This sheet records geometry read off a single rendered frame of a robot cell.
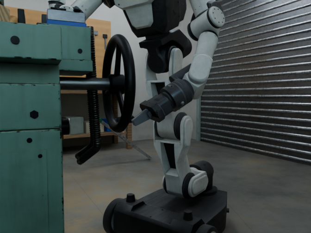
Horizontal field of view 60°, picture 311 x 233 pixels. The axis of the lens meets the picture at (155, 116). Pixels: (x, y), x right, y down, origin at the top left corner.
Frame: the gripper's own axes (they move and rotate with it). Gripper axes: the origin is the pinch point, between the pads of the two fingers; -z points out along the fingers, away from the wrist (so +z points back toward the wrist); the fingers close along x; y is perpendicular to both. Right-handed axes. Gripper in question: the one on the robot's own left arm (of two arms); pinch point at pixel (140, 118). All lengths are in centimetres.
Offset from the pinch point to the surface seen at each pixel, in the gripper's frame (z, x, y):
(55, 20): -7.9, 1.7, 35.5
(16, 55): -21.1, -23.2, 31.3
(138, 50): 154, 356, -34
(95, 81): -6.7, 0.7, 16.8
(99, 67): 78, 347, -28
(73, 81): -12.1, 0.9, 19.6
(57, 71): -16.2, -16.8, 25.3
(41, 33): -15.7, -23.1, 32.6
